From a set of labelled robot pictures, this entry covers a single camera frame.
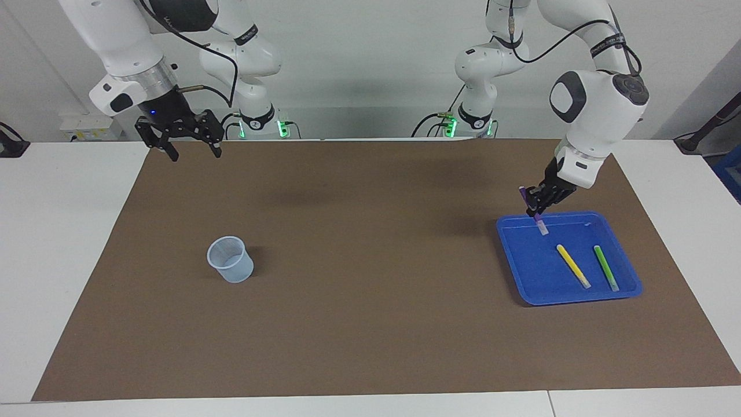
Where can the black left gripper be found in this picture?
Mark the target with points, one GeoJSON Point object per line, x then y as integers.
{"type": "Point", "coordinates": [558, 185]}

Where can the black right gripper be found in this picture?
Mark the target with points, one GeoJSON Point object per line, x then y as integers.
{"type": "Point", "coordinates": [171, 113]}

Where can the purple pen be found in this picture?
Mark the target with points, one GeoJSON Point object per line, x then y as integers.
{"type": "Point", "coordinates": [542, 226]}

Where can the yellow pen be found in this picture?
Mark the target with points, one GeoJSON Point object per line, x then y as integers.
{"type": "Point", "coordinates": [573, 265]}

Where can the green pen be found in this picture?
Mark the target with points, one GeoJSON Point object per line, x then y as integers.
{"type": "Point", "coordinates": [605, 266]}

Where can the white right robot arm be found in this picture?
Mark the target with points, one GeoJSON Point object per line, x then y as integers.
{"type": "Point", "coordinates": [116, 35]}

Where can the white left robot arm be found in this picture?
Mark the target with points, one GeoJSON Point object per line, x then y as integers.
{"type": "Point", "coordinates": [596, 116]}

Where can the blue plastic tray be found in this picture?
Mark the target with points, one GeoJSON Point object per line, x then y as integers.
{"type": "Point", "coordinates": [532, 266]}

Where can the white power strip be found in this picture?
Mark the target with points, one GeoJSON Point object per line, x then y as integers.
{"type": "Point", "coordinates": [81, 127]}

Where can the translucent plastic cup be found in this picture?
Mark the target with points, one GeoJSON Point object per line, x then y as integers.
{"type": "Point", "coordinates": [231, 266]}

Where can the black clamp base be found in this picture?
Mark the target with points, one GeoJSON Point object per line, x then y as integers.
{"type": "Point", "coordinates": [11, 147]}

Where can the black stand pole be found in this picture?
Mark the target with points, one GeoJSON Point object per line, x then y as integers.
{"type": "Point", "coordinates": [703, 130]}

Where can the brown table mat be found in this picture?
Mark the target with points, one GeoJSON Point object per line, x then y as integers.
{"type": "Point", "coordinates": [370, 289]}

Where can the blue box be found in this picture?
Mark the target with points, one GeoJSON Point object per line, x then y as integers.
{"type": "Point", "coordinates": [730, 174]}

